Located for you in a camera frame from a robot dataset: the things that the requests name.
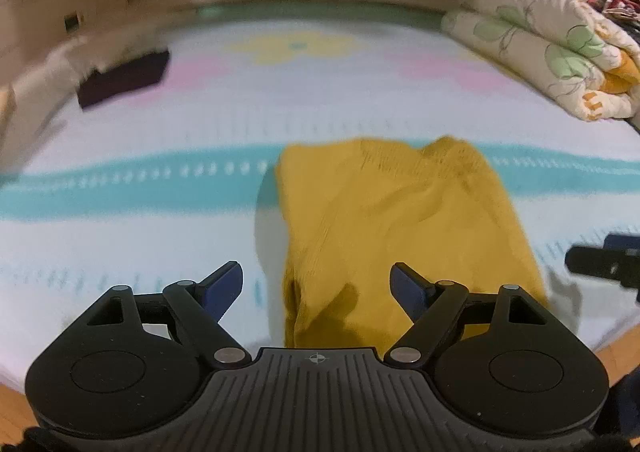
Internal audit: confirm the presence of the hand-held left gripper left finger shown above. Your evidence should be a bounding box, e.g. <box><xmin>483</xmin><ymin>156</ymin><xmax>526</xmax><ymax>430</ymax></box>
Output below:
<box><xmin>86</xmin><ymin>260</ymin><xmax>252</xmax><ymax>366</ymax></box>

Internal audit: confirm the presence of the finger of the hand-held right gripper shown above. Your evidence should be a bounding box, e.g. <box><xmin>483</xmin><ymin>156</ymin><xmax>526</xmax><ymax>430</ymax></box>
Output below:
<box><xmin>565</xmin><ymin>233</ymin><xmax>640</xmax><ymax>291</ymax></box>

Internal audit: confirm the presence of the floral folded quilt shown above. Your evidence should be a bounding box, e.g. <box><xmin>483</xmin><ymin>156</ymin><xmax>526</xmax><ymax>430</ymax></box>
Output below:
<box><xmin>441</xmin><ymin>0</ymin><xmax>640</xmax><ymax>122</ymax></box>

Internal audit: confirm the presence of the dark purple folded cloth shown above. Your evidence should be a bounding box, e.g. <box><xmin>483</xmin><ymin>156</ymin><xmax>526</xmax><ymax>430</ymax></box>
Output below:
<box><xmin>77</xmin><ymin>49</ymin><xmax>171</xmax><ymax>110</ymax></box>

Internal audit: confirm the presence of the striped pastel bed sheet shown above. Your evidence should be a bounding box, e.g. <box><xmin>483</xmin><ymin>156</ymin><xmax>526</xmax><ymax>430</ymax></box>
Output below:
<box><xmin>0</xmin><ymin>2</ymin><xmax>640</xmax><ymax>385</ymax></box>

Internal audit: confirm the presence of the yellow knit sweater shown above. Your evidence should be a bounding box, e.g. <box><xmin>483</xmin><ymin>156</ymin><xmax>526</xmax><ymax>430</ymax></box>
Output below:
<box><xmin>274</xmin><ymin>134</ymin><xmax>550</xmax><ymax>349</ymax></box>

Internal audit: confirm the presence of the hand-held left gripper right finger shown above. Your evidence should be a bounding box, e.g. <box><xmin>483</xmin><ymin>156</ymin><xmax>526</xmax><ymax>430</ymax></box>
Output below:
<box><xmin>383</xmin><ymin>262</ymin><xmax>545</xmax><ymax>366</ymax></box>

